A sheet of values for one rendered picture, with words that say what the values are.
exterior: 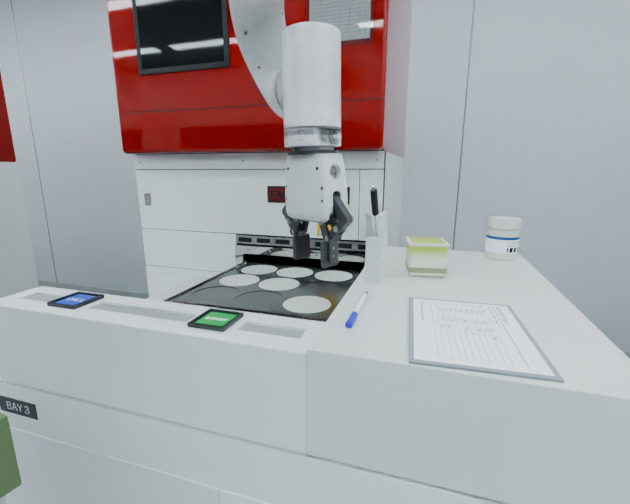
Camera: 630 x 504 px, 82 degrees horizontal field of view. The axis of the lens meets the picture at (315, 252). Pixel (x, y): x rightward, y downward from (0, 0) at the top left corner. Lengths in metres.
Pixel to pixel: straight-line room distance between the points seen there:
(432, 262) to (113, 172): 3.13
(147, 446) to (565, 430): 0.54
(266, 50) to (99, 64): 3.09
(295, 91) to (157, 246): 0.93
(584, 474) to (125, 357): 0.56
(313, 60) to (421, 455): 0.50
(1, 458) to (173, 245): 0.87
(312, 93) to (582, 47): 2.24
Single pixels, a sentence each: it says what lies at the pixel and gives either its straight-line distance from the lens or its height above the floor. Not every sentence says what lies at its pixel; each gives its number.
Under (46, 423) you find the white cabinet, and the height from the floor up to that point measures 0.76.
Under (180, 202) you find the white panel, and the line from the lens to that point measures 1.26.
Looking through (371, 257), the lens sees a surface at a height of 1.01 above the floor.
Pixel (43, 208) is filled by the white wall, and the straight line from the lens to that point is 4.27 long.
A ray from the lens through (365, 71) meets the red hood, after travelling 0.98.
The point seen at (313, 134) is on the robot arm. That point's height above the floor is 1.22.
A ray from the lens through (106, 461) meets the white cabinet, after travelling 0.74.
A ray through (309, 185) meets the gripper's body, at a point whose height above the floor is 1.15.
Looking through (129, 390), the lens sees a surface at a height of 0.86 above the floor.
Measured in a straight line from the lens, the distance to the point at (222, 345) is 0.49.
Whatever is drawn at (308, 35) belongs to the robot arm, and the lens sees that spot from 0.54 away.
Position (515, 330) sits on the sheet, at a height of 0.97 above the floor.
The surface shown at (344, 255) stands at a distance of 1.03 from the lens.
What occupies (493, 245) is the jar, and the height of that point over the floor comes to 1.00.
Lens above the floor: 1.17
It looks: 13 degrees down
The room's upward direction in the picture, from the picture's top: straight up
